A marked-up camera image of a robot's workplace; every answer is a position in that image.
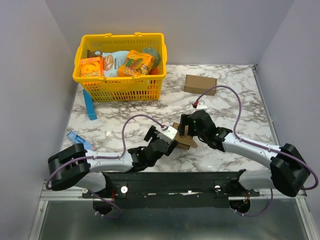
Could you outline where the brown cardboard box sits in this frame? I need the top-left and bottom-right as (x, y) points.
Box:
(183, 74), (217, 95)
(174, 126), (198, 150)

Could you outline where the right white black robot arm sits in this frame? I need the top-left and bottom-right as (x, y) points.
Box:
(178, 110), (311, 197)

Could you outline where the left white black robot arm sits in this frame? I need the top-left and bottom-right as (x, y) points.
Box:
(46, 126), (178, 198)

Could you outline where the tall blue box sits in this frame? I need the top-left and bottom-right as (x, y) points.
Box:
(82, 89), (97, 121)

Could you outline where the small blue flat box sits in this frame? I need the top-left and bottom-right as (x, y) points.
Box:
(67, 131), (94, 151)

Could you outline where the orange Daddy snack box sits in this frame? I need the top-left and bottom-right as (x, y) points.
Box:
(80, 56), (104, 78)

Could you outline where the small orange fruit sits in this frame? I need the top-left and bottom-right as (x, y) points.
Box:
(149, 67), (159, 75)

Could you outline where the yellow plastic shopping basket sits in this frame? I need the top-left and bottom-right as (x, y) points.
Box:
(72, 32), (168, 102)

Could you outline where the orange candy bag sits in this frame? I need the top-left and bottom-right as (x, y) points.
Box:
(117, 50), (155, 77)

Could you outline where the green round melon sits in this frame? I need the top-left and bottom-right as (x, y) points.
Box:
(142, 47), (162, 69)

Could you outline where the light blue chips bag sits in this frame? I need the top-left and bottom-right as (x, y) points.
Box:
(87, 50), (129, 78)

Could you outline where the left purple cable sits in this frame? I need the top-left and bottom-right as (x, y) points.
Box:
(45, 114), (168, 219)

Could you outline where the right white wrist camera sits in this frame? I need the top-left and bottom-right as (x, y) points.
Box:
(192, 100), (208, 111)

